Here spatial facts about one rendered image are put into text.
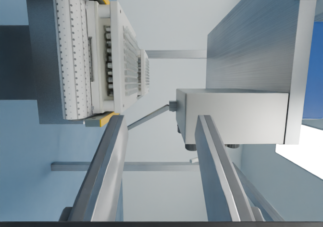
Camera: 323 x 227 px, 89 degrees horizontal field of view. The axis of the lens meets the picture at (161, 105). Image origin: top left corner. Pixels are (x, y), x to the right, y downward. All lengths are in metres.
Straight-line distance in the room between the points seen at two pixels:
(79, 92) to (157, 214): 4.70
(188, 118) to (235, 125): 0.09
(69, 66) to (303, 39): 0.44
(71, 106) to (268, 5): 0.49
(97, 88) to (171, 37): 3.59
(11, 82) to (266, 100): 0.63
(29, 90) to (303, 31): 0.65
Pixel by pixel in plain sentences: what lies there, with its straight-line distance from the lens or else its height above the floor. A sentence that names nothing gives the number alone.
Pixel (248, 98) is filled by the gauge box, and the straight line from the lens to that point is 0.36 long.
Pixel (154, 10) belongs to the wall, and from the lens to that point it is 4.13.
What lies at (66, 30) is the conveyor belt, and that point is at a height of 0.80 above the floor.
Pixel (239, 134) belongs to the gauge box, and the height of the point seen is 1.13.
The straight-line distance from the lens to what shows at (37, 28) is 0.45.
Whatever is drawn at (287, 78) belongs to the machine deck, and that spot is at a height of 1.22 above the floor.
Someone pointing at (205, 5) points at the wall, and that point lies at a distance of 4.27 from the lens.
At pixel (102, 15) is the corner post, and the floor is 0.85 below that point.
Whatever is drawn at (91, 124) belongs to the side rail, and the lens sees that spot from 0.38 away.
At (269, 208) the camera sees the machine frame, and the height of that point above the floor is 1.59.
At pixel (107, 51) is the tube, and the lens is 0.44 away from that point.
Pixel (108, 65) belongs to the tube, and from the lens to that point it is 0.44.
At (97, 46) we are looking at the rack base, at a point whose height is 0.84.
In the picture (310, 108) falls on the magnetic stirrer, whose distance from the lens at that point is 0.47.
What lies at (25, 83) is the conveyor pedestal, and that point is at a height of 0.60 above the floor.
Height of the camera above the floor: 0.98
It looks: level
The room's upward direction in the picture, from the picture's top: 90 degrees clockwise
